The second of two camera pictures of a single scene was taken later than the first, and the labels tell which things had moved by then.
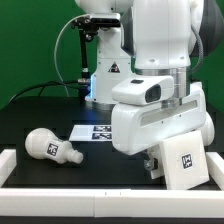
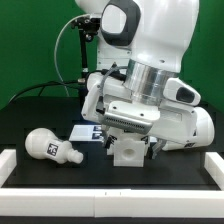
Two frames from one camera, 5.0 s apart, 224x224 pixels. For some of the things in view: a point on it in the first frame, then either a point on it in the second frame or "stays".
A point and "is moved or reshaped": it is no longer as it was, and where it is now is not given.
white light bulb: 43,143 stays
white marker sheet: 91,133 stays
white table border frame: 18,201 stays
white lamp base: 181,161 is moved or reshaped
